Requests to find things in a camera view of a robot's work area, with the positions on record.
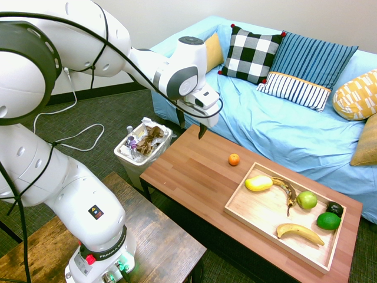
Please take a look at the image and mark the reddish wooden coffee table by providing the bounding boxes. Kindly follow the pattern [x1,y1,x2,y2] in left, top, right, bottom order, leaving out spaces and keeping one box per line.
[139,123,363,283]

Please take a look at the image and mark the rustic dark wood side table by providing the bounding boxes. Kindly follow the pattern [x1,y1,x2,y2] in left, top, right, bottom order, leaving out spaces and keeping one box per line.
[0,172,207,283]

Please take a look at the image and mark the plain mustard pillow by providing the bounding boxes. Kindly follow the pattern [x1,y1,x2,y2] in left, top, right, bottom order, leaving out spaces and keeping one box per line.
[204,32,225,74]

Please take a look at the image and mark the light blue sofa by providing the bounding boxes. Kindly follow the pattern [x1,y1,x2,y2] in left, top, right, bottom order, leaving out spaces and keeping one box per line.
[150,15,377,225]

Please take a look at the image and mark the yellow mango fruit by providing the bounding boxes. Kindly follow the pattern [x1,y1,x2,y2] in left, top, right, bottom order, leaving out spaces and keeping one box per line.
[244,175,274,192]

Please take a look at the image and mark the green apple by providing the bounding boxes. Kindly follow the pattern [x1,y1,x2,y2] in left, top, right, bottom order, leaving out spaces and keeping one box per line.
[296,190,318,210]

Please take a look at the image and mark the green lime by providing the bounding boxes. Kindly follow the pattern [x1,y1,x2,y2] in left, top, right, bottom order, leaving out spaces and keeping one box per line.
[316,212,342,231]

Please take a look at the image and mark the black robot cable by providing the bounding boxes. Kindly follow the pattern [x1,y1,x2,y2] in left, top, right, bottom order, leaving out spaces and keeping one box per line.
[0,11,224,283]

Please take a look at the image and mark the crumpled white paper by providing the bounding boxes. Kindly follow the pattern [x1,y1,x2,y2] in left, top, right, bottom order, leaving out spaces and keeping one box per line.
[141,117,161,131]

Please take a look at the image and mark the clear plastic bottle purple label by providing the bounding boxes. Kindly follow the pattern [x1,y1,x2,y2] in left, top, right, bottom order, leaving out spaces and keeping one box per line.
[125,126,140,157]

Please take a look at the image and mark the light wooden tray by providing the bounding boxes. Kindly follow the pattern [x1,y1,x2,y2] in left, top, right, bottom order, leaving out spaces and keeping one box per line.
[223,161,348,275]

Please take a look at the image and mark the white plastic trash bin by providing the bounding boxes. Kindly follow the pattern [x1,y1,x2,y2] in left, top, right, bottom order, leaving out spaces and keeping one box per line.
[114,117,173,192]

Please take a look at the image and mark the crumpled brown paper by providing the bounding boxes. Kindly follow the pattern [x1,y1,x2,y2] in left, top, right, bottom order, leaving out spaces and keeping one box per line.
[137,126,166,156]

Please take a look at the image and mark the blue striped pillow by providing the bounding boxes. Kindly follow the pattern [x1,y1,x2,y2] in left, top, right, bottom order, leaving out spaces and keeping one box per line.
[268,31,359,91]

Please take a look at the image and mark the mustard striped pillow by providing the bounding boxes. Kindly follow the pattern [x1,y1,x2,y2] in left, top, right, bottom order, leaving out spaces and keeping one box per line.
[349,113,377,167]

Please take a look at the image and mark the white power cable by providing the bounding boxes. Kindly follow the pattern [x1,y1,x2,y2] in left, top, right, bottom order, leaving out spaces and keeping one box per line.
[32,67,105,153]

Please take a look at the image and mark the white navy striped pillow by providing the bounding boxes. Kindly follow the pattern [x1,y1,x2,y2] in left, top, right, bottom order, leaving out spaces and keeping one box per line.
[256,71,332,113]

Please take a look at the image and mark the overripe brown-spotted banana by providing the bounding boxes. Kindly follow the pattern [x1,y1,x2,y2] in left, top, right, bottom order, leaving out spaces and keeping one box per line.
[270,176,297,218]

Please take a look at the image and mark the yellow white patterned bolster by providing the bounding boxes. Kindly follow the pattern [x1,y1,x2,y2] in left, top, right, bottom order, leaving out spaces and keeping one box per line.
[333,69,377,121]

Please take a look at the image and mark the yellow banana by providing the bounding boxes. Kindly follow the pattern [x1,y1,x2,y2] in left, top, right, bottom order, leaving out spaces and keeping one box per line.
[276,223,325,247]

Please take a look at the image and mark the dark avocado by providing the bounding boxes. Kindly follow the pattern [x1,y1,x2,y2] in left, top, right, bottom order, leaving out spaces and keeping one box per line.
[326,202,345,218]

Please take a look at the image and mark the black white checkered pillow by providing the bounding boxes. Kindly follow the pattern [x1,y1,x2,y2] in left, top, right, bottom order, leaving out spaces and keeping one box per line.
[217,23,287,85]

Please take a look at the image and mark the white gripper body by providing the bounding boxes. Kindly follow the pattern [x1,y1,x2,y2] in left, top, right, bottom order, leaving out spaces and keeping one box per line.
[176,84,221,129]

